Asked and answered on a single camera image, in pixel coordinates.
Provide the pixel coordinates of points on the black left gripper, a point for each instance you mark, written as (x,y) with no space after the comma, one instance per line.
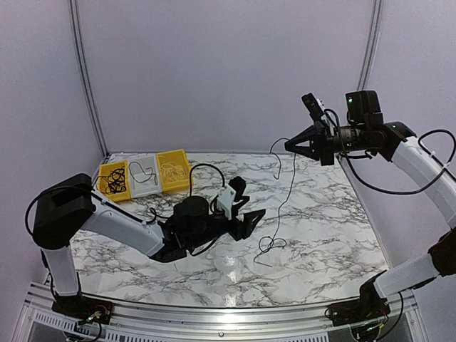
(247,227)

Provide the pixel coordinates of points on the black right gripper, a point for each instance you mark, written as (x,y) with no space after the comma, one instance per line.
(321,148)

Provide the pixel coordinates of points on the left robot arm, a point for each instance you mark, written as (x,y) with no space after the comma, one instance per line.
(55,215)

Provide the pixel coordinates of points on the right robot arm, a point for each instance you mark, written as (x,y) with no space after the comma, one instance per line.
(397,144)

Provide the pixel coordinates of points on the yellow bin right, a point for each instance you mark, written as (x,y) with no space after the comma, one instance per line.
(174,169)

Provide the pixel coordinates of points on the yellow bin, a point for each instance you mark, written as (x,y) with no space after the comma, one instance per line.
(113,181)
(174,169)

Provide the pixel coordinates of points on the white translucent bin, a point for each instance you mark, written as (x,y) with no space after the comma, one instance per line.
(144,176)

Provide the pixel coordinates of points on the yellow bin left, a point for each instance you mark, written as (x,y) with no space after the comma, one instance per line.
(113,181)

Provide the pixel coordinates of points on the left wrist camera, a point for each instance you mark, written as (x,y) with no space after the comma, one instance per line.
(228,195)

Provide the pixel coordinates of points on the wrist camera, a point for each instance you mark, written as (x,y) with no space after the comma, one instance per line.
(319,116)
(228,195)

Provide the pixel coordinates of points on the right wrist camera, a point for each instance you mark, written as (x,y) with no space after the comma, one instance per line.
(319,116)

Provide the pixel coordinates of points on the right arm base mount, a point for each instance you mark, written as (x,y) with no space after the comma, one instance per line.
(357,310)

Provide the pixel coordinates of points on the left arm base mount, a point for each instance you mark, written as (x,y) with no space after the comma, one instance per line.
(85,309)

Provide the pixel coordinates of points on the aluminium front rail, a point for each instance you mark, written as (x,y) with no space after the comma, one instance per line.
(133,321)

